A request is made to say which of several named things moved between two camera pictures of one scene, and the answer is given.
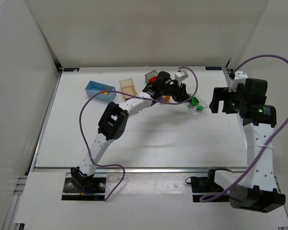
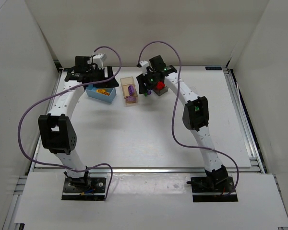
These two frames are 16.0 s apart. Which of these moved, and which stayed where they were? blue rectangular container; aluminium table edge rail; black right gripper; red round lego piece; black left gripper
Moved: black left gripper; black right gripper; red round lego piece
Stayed: blue rectangular container; aluminium table edge rail
